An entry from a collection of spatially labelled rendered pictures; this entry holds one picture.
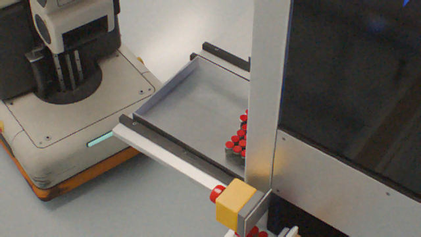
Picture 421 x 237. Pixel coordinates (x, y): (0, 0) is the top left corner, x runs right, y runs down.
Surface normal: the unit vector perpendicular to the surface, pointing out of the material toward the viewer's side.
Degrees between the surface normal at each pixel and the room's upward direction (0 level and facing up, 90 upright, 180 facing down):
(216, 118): 0
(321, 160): 90
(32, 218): 0
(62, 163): 90
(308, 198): 90
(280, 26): 90
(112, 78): 0
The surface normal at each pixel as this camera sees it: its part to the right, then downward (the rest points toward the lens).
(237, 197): 0.00, -0.68
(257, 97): -0.59, 0.59
